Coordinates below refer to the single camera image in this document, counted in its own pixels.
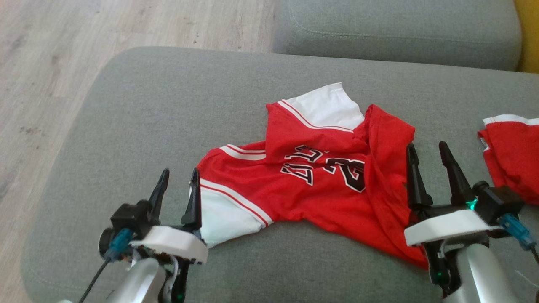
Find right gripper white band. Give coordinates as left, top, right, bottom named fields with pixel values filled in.
left=403, top=141, right=502, bottom=247

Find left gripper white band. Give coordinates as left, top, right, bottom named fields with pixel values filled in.
left=130, top=168, right=209, bottom=265

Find red shorts with white stripe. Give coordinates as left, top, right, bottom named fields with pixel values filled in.
left=478, top=114, right=539, bottom=206

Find red basketball jersey white sleeves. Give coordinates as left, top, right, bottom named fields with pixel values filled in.
left=196, top=82, right=431, bottom=270

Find large grey fabric sofa seat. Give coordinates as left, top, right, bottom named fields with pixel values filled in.
left=21, top=46, right=539, bottom=303

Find grey stitched sofa cushion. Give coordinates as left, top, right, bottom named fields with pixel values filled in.
left=273, top=0, right=523, bottom=72

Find mustard yellow cushion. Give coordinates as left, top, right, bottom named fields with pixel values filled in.
left=514, top=0, right=539, bottom=74

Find left camera cable teal connector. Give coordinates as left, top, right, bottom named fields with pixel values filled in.
left=78, top=229, right=133, bottom=303

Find camera cable teal connector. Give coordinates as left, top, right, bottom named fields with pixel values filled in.
left=78, top=229, right=133, bottom=303
left=497, top=213, right=539, bottom=263

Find right camera cable teal connector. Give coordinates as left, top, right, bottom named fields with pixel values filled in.
left=497, top=213, right=539, bottom=263

